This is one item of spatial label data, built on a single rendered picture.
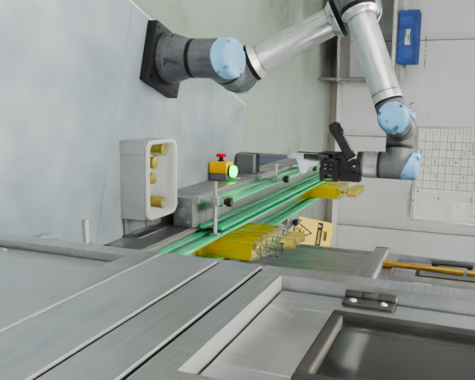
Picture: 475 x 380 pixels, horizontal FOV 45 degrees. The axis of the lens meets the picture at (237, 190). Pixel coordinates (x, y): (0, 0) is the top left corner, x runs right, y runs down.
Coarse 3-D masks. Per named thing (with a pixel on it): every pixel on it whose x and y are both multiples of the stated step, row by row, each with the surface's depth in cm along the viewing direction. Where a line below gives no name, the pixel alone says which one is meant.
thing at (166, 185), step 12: (156, 144) 160; (168, 144) 170; (156, 156) 172; (168, 156) 171; (156, 168) 173; (168, 168) 172; (156, 180) 174; (168, 180) 172; (156, 192) 174; (168, 192) 173; (168, 204) 173; (156, 216) 162
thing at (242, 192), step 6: (282, 174) 252; (288, 174) 255; (294, 174) 252; (300, 174) 259; (264, 180) 231; (270, 180) 233; (246, 186) 213; (252, 186) 215; (258, 186) 213; (264, 186) 214; (270, 186) 218; (228, 192) 198; (234, 192) 199; (240, 192) 200; (246, 192) 198; (252, 192) 200; (222, 198) 187; (234, 198) 185; (240, 198) 189; (204, 204) 177; (222, 204) 175
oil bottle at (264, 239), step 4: (232, 232) 184; (236, 232) 184; (240, 232) 184; (224, 236) 181; (228, 236) 181; (232, 236) 180; (236, 236) 180; (240, 236) 180; (244, 236) 179; (248, 236) 179; (252, 236) 179; (256, 236) 179; (260, 236) 179; (264, 236) 180; (260, 240) 177; (264, 240) 177; (268, 240) 180; (264, 244) 177
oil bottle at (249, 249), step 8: (216, 240) 176; (224, 240) 176; (232, 240) 176; (240, 240) 176; (248, 240) 176; (256, 240) 176; (208, 248) 177; (216, 248) 176; (224, 248) 175; (232, 248) 174; (240, 248) 173; (248, 248) 172; (256, 248) 172; (216, 256) 177; (224, 256) 176; (232, 256) 175; (240, 256) 174; (248, 256) 173; (256, 256) 172
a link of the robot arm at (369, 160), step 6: (366, 156) 157; (372, 156) 157; (360, 162) 158; (366, 162) 156; (372, 162) 156; (360, 168) 158; (366, 168) 157; (372, 168) 156; (366, 174) 158; (372, 174) 157
